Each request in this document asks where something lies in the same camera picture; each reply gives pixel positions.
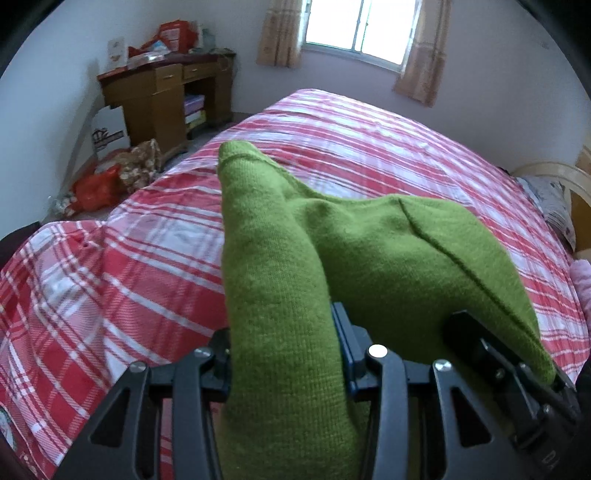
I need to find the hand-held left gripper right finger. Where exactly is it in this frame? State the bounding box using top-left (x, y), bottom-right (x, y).
top-left (331, 302), bottom-right (541, 480)

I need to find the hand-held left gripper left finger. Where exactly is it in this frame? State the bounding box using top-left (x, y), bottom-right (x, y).
top-left (53, 328), bottom-right (232, 480)

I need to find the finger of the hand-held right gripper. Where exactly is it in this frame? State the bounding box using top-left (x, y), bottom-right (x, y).
top-left (443, 311), bottom-right (561, 409)

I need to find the green striped knit sweater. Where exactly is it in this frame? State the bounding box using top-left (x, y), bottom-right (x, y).
top-left (217, 140), bottom-right (557, 480)

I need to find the pink cloth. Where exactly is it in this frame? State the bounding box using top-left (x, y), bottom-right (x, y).
top-left (570, 259), bottom-right (591, 320)

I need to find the red plaid bed sheet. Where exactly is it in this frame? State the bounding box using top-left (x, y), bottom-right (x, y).
top-left (0, 88), bottom-right (591, 472)

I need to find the grey patterned pillow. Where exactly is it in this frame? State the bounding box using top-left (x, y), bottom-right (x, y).
top-left (517, 175), bottom-right (578, 252)

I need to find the light wooden headboard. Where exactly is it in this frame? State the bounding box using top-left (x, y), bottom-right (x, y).
top-left (510, 145), bottom-right (591, 254)

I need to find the orange-red plastic bag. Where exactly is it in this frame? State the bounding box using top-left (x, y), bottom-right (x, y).
top-left (71, 164), bottom-right (123, 213)

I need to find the brown floral bag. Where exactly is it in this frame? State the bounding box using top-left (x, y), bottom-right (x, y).
top-left (113, 138), bottom-right (164, 193)

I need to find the white cardboard box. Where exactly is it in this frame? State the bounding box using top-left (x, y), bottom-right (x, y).
top-left (90, 107), bottom-right (130, 163)

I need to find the stack of boxes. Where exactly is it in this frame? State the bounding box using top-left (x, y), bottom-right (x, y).
top-left (184, 95), bottom-right (206, 128)

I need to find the brown wooden desk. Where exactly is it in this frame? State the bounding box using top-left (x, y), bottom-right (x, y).
top-left (97, 52), bottom-right (237, 160)

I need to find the beige curtain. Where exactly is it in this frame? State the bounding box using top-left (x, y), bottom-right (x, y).
top-left (392, 0), bottom-right (453, 108)
top-left (256, 0), bottom-right (303, 70)

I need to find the window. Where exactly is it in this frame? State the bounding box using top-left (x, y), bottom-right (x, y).
top-left (300, 0), bottom-right (423, 75)

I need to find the white printed card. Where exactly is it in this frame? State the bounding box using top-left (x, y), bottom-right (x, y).
top-left (107, 38), bottom-right (128, 73)

